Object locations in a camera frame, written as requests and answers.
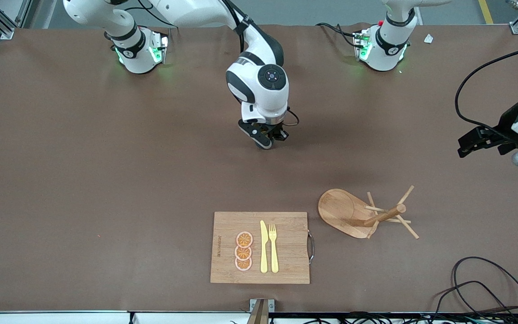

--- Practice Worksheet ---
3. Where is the black cable bundle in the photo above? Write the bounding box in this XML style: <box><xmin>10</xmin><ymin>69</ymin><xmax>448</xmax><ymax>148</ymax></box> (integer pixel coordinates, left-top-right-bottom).
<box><xmin>268</xmin><ymin>310</ymin><xmax>518</xmax><ymax>324</ymax></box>

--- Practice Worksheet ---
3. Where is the wooden cup rack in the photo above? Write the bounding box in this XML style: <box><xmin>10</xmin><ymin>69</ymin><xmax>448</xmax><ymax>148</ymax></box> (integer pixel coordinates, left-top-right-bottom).
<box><xmin>318</xmin><ymin>185</ymin><xmax>420</xmax><ymax>240</ymax></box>

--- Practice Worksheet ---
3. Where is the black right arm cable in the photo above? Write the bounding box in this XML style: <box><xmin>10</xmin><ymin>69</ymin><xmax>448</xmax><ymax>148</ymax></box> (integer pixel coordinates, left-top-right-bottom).
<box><xmin>124</xmin><ymin>0</ymin><xmax>300</xmax><ymax>127</ymax></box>

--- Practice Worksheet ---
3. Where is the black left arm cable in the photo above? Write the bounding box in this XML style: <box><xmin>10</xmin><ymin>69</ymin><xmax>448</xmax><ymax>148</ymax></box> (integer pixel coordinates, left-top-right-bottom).
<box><xmin>455</xmin><ymin>45</ymin><xmax>518</xmax><ymax>131</ymax></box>

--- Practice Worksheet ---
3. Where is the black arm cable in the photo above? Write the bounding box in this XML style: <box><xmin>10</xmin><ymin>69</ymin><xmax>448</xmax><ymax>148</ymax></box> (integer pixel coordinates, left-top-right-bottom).
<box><xmin>124</xmin><ymin>0</ymin><xmax>300</xmax><ymax>127</ymax></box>
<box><xmin>455</xmin><ymin>45</ymin><xmax>518</xmax><ymax>131</ymax></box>

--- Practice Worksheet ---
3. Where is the brown table mat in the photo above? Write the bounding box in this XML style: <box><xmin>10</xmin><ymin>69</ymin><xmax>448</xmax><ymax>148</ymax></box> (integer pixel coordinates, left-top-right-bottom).
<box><xmin>0</xmin><ymin>22</ymin><xmax>518</xmax><ymax>313</ymax></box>

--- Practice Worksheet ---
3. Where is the yellow plastic fork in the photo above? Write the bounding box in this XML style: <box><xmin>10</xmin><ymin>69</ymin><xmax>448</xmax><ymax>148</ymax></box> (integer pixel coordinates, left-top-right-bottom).
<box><xmin>268</xmin><ymin>224</ymin><xmax>279</xmax><ymax>274</ymax></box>

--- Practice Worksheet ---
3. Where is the bamboo cutting board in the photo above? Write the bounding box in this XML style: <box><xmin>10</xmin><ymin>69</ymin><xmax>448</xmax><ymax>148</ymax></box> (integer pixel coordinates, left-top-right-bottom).
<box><xmin>210</xmin><ymin>211</ymin><xmax>310</xmax><ymax>284</ymax></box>

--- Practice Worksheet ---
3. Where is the white table rail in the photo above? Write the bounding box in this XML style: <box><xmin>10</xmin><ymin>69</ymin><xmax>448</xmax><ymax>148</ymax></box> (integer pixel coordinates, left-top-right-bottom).
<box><xmin>0</xmin><ymin>310</ymin><xmax>250</xmax><ymax>324</ymax></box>

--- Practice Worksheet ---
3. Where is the grey metal bracket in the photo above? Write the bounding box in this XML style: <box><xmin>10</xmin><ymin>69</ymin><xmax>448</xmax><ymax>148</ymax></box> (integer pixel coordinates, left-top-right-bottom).
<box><xmin>248</xmin><ymin>298</ymin><xmax>275</xmax><ymax>324</ymax></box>

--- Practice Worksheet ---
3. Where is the black looped cable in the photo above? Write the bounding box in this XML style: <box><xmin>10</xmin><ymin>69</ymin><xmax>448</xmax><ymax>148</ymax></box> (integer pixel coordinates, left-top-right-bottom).
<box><xmin>434</xmin><ymin>281</ymin><xmax>509</xmax><ymax>315</ymax></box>
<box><xmin>451</xmin><ymin>256</ymin><xmax>518</xmax><ymax>315</ymax></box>

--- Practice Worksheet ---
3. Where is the yellow plastic knife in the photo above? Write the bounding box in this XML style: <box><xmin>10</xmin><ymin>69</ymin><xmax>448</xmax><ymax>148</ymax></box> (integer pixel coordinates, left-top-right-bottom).
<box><xmin>260</xmin><ymin>220</ymin><xmax>269</xmax><ymax>274</ymax></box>

